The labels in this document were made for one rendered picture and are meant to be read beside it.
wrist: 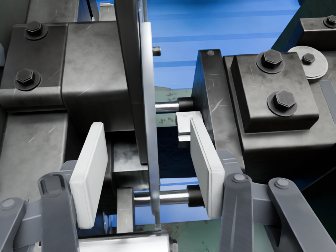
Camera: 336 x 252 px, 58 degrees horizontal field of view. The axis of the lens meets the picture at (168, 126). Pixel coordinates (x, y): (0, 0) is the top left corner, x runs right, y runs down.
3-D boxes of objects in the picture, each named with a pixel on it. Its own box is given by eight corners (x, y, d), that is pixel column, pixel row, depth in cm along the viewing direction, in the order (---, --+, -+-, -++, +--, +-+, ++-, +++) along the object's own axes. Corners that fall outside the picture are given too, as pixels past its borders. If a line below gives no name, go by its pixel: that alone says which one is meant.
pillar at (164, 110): (122, 112, 53) (201, 107, 54) (122, 101, 54) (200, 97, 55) (123, 118, 55) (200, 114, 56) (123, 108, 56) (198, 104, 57)
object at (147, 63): (153, 209, 45) (158, 209, 45) (149, 233, 17) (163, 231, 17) (143, 33, 52) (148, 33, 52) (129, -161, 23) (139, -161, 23)
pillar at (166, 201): (122, 206, 45) (215, 199, 46) (122, 192, 46) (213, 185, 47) (124, 209, 47) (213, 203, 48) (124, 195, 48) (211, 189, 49)
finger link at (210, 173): (210, 171, 14) (225, 170, 14) (190, 116, 21) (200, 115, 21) (208, 221, 16) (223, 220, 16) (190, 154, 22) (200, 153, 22)
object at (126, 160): (113, 172, 37) (151, 169, 37) (114, 74, 44) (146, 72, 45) (122, 192, 45) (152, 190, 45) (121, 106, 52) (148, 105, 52)
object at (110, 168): (83, 187, 34) (111, 185, 34) (91, 50, 43) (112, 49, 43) (106, 217, 48) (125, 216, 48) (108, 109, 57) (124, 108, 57)
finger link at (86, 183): (93, 230, 15) (78, 231, 15) (108, 159, 22) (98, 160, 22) (84, 180, 14) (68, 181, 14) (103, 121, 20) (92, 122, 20)
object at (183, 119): (179, 139, 42) (205, 137, 42) (176, 109, 44) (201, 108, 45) (178, 148, 45) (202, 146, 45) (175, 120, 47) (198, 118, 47)
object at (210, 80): (199, 179, 34) (247, 176, 35) (182, 46, 44) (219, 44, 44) (188, 211, 48) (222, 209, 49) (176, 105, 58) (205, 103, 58)
